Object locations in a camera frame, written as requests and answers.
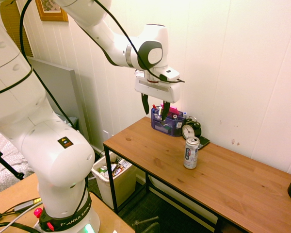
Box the wooden desk with black frame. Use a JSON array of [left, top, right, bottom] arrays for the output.
[[103, 116, 291, 233]]

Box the small cable adapter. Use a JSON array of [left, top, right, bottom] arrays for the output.
[[13, 200, 37, 212]]

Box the white patterned bedding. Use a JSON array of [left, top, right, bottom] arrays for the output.
[[0, 126, 35, 195]]

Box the grey cable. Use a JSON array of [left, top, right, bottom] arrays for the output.
[[3, 208, 40, 233]]

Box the black twin-bell alarm clock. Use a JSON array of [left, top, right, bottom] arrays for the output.
[[181, 116, 202, 140]]

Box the black phone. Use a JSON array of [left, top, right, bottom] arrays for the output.
[[198, 135, 211, 150]]

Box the wooden picture frame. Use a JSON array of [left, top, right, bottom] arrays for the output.
[[35, 0, 69, 22]]

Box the wooden window blind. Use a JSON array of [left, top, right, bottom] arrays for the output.
[[0, 0, 34, 58]]

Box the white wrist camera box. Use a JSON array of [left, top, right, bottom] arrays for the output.
[[151, 66, 180, 83]]

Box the brown candy wrapper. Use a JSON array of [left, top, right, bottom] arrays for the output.
[[111, 163, 126, 177]]

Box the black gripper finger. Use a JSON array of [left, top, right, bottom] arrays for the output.
[[161, 100, 171, 121], [141, 93, 149, 115]]

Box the white trash bin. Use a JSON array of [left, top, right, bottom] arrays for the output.
[[91, 151, 138, 210]]

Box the pink sticky note pad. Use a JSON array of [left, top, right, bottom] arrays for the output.
[[161, 103, 181, 117]]

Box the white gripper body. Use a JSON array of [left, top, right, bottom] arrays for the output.
[[134, 74, 181, 103]]

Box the purple mesh desk organizer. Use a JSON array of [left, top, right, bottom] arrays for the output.
[[151, 104, 186, 138]]

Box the black tripod leg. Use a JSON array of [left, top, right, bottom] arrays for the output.
[[0, 147, 25, 181]]

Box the white printed drink can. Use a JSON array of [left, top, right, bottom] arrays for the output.
[[183, 136, 200, 170]]

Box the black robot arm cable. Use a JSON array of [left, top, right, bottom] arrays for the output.
[[0, 0, 186, 131]]

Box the grey headboard panel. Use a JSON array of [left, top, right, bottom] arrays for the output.
[[26, 57, 89, 146]]

